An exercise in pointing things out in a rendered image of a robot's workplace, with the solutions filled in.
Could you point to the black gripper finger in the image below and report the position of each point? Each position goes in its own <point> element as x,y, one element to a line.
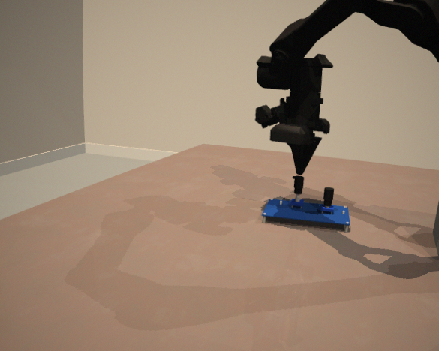
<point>301,155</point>
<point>318,139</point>

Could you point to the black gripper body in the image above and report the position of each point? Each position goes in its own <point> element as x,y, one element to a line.
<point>303,119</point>

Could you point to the blue circuit board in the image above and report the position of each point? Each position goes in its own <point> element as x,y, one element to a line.
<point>306,211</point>

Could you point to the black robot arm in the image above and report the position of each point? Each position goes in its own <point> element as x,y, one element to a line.
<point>287,68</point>

